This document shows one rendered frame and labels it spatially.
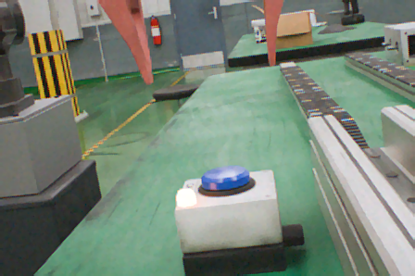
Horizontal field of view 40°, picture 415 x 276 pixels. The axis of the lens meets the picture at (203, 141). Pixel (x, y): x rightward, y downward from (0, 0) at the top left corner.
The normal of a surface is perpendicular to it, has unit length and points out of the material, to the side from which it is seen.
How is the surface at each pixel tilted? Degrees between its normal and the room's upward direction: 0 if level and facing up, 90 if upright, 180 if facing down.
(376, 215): 0
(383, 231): 0
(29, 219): 90
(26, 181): 90
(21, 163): 90
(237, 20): 90
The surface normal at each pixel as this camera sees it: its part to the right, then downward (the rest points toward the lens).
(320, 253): -0.14, -0.97
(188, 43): -0.11, 0.23
